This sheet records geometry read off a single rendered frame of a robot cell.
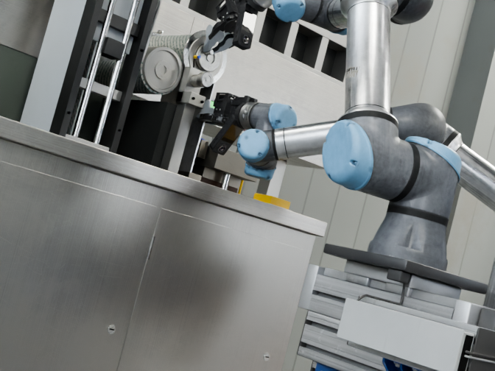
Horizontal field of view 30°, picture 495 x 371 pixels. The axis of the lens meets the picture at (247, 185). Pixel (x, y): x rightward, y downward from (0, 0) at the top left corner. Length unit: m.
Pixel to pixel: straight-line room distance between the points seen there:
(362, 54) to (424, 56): 3.52
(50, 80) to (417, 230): 1.12
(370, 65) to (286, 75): 1.41
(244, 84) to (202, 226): 0.91
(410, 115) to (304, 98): 1.12
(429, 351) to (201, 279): 0.93
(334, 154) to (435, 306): 0.33
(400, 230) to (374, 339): 0.27
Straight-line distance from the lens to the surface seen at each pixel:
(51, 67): 2.45
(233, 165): 2.56
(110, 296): 2.12
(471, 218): 5.30
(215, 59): 2.52
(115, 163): 2.04
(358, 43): 1.81
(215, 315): 2.30
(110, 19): 2.23
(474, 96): 5.35
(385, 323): 1.52
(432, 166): 1.73
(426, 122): 2.15
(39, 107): 2.44
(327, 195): 4.86
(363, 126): 1.68
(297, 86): 3.20
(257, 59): 3.08
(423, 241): 1.71
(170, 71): 2.46
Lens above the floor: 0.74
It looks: 5 degrees up
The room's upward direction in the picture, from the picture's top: 15 degrees clockwise
